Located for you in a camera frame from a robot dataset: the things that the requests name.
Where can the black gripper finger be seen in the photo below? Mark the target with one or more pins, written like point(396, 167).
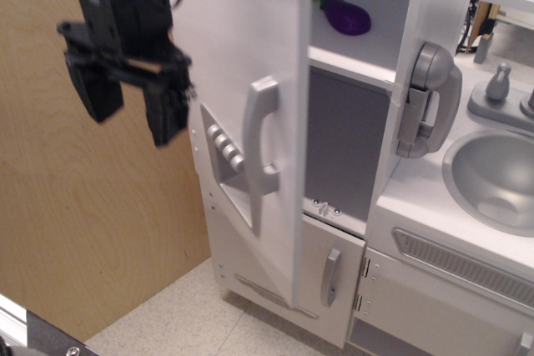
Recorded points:
point(100, 94)
point(167, 111)

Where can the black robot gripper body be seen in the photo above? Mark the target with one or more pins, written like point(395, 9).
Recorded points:
point(131, 39)

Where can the white toy fridge door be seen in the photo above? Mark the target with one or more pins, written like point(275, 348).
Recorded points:
point(234, 43)

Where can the grey ice dispenser box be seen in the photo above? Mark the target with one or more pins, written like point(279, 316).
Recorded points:
point(227, 163)

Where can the white toy kitchen cabinet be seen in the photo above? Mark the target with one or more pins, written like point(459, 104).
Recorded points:
point(357, 91)

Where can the purple toy eggplant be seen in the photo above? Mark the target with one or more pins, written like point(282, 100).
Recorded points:
point(346, 18)

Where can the white lower freezer door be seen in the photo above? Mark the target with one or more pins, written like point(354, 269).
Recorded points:
point(237, 269)

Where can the grey toy telephone handset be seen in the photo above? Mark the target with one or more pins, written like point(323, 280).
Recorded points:
point(432, 102)

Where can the white oven door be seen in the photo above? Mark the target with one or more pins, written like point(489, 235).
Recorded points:
point(435, 315)

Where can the grey toy faucet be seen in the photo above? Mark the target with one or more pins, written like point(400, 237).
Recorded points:
point(498, 101)

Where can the grey toy sink basin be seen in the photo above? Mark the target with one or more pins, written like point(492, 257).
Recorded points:
point(490, 175)

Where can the grey vent grille panel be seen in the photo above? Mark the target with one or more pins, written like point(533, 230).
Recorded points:
point(483, 275)

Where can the grey fridge door handle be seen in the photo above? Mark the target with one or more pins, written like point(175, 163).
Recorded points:
point(263, 179)

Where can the grey freezer door handle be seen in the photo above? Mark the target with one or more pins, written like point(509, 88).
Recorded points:
point(327, 286)

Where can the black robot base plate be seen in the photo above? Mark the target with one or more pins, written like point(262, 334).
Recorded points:
point(25, 333)

